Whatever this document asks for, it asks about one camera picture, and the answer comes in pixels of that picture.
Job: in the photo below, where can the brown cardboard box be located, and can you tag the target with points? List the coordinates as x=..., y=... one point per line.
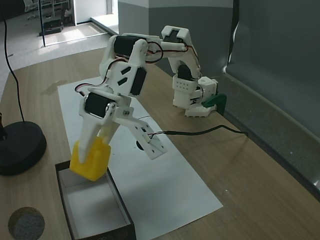
x=87, y=207

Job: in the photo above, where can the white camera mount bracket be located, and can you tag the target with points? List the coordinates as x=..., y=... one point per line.
x=146, y=140

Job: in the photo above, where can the white office chair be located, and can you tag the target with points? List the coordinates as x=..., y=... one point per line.
x=30, y=6

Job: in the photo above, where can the black vertical pole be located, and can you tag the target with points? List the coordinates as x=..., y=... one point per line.
x=43, y=22

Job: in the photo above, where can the green table clamp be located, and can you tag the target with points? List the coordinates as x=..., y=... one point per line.
x=215, y=101

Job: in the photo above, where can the black round stand base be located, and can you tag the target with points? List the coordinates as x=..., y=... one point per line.
x=20, y=147

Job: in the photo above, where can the black equipment case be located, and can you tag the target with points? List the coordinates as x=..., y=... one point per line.
x=51, y=25

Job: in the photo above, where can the yellow cube block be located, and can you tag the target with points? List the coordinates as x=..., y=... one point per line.
x=96, y=160

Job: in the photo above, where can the white paper sheet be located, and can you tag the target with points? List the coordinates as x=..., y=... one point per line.
x=72, y=100
x=170, y=185

